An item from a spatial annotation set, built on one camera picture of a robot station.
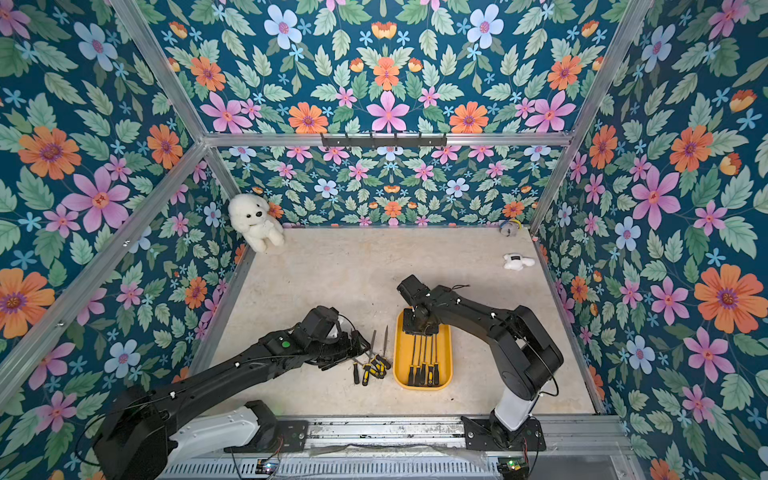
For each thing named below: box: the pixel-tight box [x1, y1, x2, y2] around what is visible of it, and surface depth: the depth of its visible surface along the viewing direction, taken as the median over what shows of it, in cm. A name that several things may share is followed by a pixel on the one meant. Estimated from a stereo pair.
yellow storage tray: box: [393, 308, 453, 391], surface depth 86 cm
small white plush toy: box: [503, 254, 535, 271], surface depth 108 cm
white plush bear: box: [228, 193, 285, 253], surface depth 106 cm
